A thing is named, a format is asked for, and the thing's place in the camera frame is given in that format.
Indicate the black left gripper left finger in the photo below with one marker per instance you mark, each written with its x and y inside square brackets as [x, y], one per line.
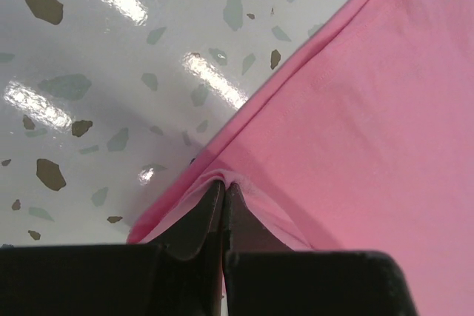
[177, 273]

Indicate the pink t shirt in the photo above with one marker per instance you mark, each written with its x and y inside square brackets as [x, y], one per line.
[362, 140]

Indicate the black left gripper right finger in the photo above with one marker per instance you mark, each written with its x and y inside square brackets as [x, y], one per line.
[263, 276]

